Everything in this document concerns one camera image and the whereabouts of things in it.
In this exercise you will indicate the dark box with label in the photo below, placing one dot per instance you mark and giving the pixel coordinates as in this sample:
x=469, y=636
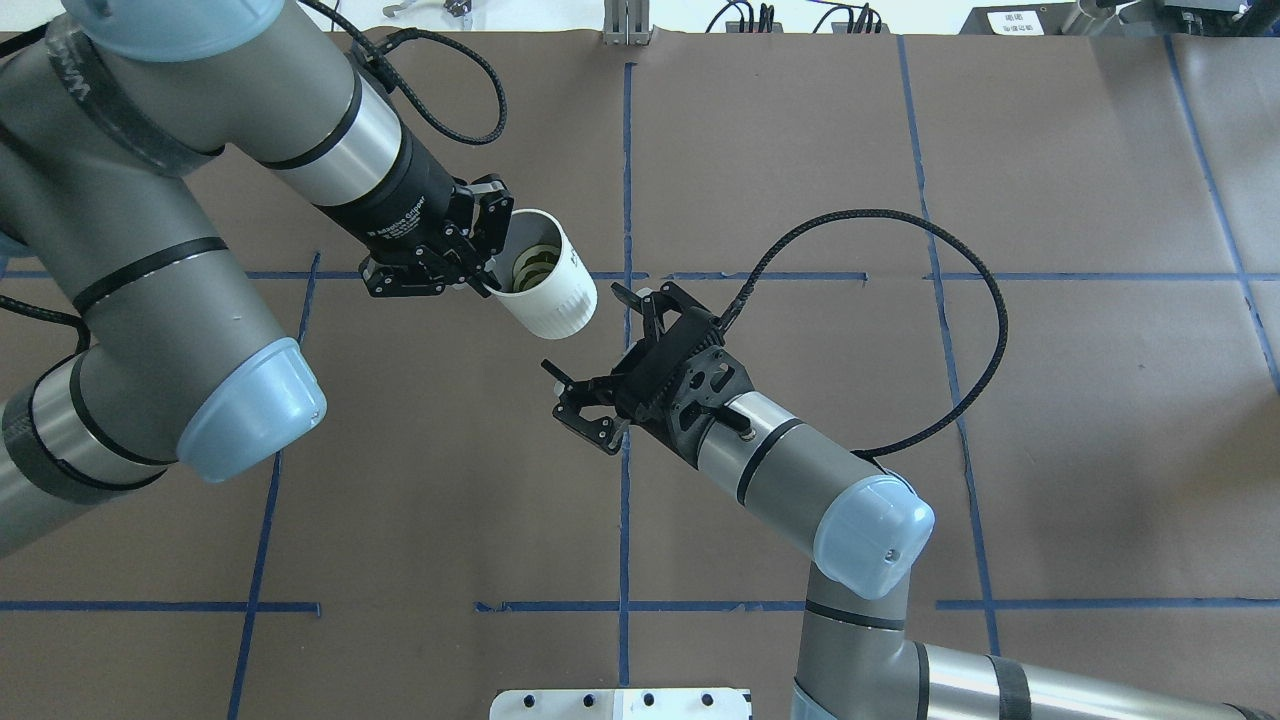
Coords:
x=1019, y=20

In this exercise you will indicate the left black power strip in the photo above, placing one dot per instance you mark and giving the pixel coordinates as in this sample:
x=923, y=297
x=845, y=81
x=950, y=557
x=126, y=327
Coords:
x=754, y=28

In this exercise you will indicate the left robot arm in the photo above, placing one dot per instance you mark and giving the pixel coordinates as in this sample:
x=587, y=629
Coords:
x=179, y=359

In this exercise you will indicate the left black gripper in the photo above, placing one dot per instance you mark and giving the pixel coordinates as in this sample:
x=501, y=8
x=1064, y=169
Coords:
x=405, y=213

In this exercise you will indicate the black power strip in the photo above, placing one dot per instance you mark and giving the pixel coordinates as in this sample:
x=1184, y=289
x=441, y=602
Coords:
x=865, y=26
x=754, y=28

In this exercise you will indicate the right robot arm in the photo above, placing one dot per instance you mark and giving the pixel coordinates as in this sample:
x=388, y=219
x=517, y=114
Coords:
x=861, y=526

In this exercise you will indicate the right black power strip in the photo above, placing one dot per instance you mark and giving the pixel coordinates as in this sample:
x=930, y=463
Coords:
x=865, y=26

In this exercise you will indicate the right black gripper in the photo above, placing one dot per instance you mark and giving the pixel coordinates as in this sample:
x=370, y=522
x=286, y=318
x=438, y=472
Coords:
x=634, y=398

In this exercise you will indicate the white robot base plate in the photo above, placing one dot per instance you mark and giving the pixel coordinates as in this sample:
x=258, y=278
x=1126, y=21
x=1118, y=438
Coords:
x=623, y=703

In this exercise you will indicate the white ribbed mug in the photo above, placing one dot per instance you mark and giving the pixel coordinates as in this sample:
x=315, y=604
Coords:
x=565, y=302

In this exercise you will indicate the aluminium frame post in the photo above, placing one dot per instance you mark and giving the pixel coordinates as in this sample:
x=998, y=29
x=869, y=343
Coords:
x=627, y=23

